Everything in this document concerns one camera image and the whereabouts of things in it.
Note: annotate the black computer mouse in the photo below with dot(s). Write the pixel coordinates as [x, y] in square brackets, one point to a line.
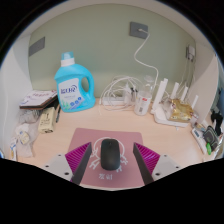
[110, 155]

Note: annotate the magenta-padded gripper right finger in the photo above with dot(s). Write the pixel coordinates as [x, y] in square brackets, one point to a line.
[151, 160]

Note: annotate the beige small box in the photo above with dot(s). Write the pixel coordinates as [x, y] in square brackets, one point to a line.
[46, 120]

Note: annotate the grey pencil case green trim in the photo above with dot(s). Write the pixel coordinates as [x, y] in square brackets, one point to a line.
[210, 137]

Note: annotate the grey wall socket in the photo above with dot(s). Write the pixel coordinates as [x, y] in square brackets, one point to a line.
[137, 30]

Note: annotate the stack of books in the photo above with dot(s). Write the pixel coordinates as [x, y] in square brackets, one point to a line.
[38, 98]

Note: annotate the white wall charger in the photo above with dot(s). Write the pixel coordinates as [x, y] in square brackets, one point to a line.
[191, 52]

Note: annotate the blue detergent bottle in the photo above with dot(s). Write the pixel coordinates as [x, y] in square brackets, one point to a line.
[71, 93]

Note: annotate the gold foil bag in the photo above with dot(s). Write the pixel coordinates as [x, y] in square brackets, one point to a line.
[181, 110]

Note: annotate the black pouch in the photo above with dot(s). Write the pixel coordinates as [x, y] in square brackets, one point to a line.
[216, 120]

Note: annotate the white remote control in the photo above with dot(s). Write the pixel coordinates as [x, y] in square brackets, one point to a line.
[199, 140]

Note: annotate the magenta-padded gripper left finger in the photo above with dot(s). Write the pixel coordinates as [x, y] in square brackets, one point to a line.
[73, 160]

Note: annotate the clear plastic bag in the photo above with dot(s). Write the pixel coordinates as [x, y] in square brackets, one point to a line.
[25, 136]

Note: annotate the white router with antennas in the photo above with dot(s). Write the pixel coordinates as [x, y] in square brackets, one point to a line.
[160, 115]

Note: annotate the clear plastic bottle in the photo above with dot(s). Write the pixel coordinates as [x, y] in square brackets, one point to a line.
[142, 101]

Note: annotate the pink mouse pad with drawing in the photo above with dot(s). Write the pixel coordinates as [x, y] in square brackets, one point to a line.
[128, 140]

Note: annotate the green small packet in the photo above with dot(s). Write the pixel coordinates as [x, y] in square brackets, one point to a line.
[209, 148]

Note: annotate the grey blank wall plate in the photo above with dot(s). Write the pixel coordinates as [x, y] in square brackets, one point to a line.
[36, 46]

